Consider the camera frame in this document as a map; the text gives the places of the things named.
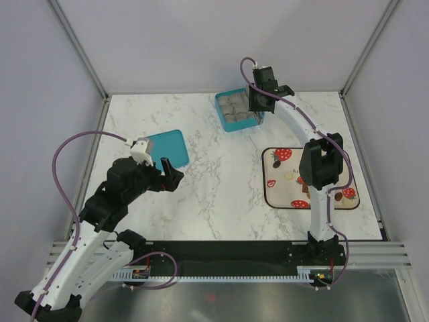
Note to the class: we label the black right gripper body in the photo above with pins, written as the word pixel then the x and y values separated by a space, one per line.
pixel 254 102

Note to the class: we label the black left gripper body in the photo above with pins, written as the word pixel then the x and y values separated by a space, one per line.
pixel 149 178

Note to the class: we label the cream square chocolate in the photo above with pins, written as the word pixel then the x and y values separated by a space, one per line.
pixel 347 202
pixel 287 175

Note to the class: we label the metal tongs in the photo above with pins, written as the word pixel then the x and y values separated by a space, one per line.
pixel 259 117

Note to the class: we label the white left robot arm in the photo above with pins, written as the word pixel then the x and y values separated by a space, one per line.
pixel 70 283

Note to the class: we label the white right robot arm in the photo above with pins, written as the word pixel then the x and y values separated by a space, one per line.
pixel 322 161

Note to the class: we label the teal chocolate box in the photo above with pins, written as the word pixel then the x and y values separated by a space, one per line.
pixel 233 110

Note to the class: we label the dark brown chocolate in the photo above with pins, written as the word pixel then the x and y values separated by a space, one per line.
pixel 338 196

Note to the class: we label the teal box lid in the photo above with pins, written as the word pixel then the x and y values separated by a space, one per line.
pixel 169 145

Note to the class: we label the strawberry print tray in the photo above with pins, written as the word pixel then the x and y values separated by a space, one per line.
pixel 280 193

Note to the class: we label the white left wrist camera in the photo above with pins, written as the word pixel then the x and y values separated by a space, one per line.
pixel 141 151

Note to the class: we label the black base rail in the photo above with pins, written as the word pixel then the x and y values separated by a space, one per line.
pixel 245 257

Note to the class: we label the white slotted cable duct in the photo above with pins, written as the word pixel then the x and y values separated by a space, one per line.
pixel 299 274

